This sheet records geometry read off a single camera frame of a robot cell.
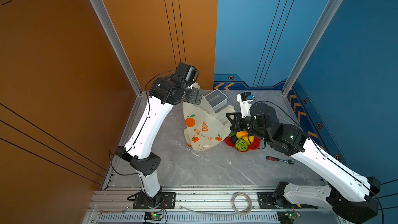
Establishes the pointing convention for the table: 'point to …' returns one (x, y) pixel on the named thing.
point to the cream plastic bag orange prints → (206, 128)
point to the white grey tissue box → (217, 99)
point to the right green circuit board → (286, 216)
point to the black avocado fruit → (233, 138)
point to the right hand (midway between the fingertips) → (225, 115)
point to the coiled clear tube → (234, 207)
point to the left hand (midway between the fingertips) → (190, 91)
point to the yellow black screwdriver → (299, 206)
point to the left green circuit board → (153, 216)
